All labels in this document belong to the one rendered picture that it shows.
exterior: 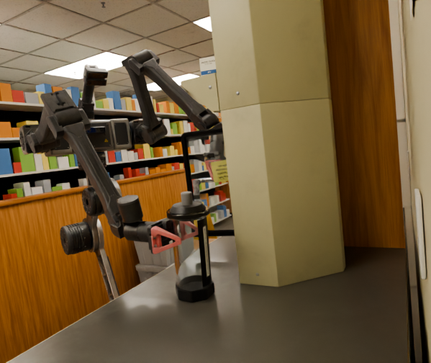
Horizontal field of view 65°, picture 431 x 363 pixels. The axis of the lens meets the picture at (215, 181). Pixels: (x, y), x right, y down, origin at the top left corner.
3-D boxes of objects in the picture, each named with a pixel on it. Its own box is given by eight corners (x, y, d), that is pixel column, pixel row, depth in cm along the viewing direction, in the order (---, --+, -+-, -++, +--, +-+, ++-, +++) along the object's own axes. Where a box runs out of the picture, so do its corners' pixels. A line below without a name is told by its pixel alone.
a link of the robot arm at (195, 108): (147, 56, 146) (127, 66, 140) (149, 46, 141) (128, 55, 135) (218, 124, 140) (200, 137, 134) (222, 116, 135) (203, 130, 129)
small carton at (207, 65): (221, 80, 100) (219, 60, 100) (218, 77, 95) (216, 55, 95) (205, 83, 102) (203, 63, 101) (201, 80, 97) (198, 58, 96)
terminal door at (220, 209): (270, 235, 121) (258, 121, 117) (193, 236, 132) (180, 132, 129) (270, 235, 121) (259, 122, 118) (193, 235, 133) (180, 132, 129)
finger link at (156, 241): (191, 222, 87) (161, 220, 91) (175, 230, 81) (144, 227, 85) (193, 248, 88) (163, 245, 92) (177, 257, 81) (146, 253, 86)
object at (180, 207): (213, 214, 88) (211, 189, 87) (194, 224, 80) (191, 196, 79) (183, 212, 93) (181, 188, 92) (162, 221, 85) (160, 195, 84)
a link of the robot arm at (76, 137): (79, 114, 112) (45, 122, 106) (81, 104, 108) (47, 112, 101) (142, 227, 106) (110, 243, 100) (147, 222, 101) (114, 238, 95)
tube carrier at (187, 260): (222, 282, 92) (216, 205, 88) (201, 302, 82) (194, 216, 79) (188, 276, 97) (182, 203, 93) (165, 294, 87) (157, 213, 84)
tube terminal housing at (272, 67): (352, 251, 109) (331, 2, 103) (334, 292, 81) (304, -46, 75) (277, 248, 122) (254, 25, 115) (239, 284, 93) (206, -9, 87)
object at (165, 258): (203, 248, 355) (199, 217, 352) (168, 268, 302) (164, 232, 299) (170, 246, 375) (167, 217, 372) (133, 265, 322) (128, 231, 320)
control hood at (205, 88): (263, 115, 117) (260, 86, 117) (219, 110, 89) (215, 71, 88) (234, 119, 123) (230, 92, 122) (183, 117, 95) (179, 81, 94)
